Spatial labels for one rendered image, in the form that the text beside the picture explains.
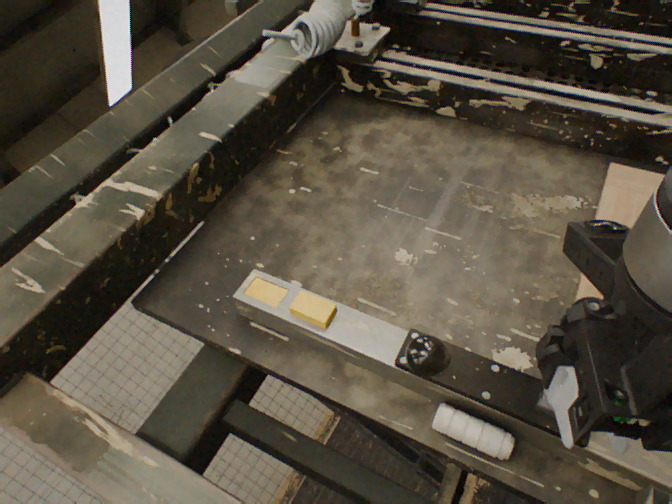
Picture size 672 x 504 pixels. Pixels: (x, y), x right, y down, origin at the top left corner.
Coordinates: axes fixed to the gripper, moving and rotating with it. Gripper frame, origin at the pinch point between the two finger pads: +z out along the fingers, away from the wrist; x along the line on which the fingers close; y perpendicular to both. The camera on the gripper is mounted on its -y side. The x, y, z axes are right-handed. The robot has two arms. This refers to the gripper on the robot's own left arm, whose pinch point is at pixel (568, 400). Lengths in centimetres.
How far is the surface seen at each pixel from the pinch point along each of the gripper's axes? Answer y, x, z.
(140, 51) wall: -476, -319, 212
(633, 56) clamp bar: -72, 26, 6
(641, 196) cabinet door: -38.1, 19.7, 10.2
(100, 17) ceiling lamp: -332, -253, 112
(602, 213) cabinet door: -34.1, 13.5, 10.2
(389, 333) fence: -10.0, -15.6, 8.2
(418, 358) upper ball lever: -0.9, -13.0, -3.2
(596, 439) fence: -0.1, 5.1, 8.2
